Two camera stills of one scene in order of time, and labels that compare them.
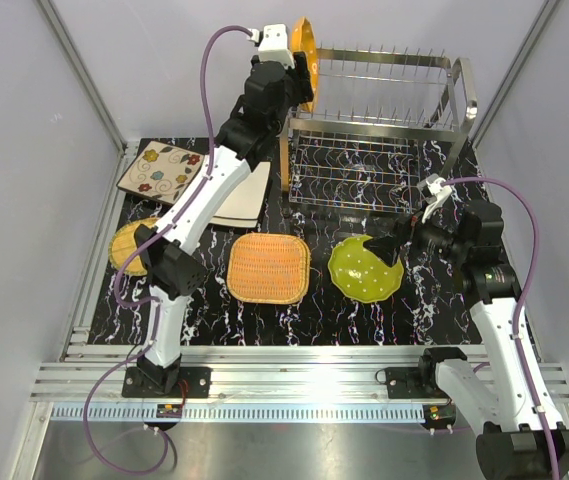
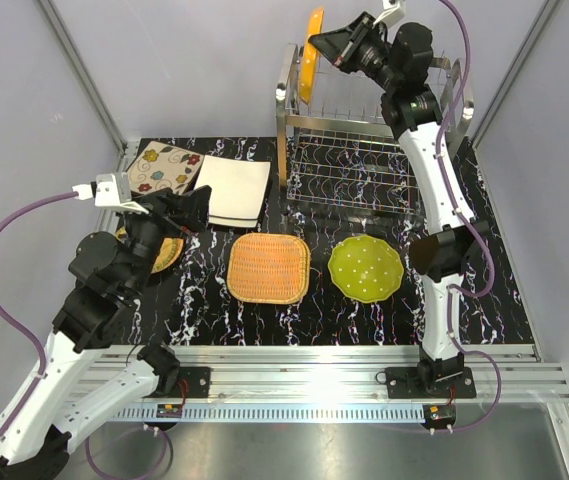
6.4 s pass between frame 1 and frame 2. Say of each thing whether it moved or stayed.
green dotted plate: stayed
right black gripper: moved
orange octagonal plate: moved
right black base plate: stayed
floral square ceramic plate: stayed
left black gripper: moved
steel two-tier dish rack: stayed
